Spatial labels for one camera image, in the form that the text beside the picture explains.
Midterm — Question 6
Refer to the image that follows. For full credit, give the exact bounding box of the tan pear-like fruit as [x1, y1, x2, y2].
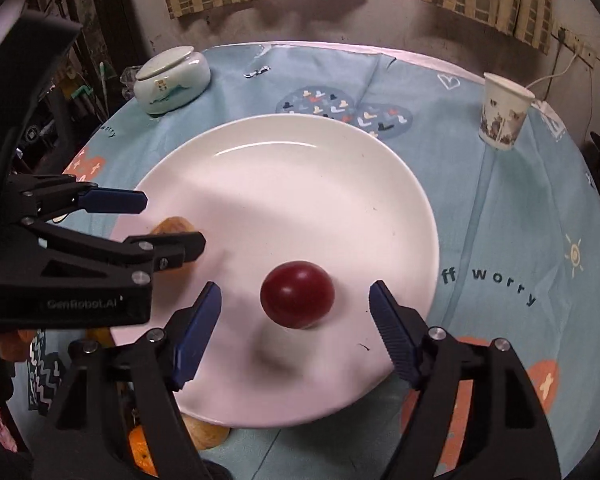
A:
[150, 216, 196, 276]

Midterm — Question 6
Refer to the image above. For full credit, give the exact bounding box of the white power cable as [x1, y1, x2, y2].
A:
[524, 48, 581, 111]

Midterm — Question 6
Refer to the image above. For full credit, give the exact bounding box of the white ceramic lidded jar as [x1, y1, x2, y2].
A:
[133, 46, 211, 116]

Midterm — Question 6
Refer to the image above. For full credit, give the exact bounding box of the orange tangerine upper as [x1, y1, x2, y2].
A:
[128, 425, 158, 478]

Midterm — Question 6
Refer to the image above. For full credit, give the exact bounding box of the red plum bottom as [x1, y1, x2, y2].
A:
[260, 260, 335, 330]

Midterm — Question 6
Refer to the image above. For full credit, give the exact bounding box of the white round plate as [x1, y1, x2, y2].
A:
[111, 114, 439, 428]

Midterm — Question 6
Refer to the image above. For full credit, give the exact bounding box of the light blue patterned tablecloth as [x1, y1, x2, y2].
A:
[40, 42, 600, 474]

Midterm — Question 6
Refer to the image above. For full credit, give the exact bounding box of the white wall power strip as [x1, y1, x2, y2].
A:
[552, 24, 600, 68]

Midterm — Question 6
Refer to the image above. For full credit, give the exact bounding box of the patterned paper cup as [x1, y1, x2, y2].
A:
[479, 73, 535, 151]

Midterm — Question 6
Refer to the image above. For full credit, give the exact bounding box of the striped beige round fruit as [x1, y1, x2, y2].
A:
[182, 414, 230, 451]

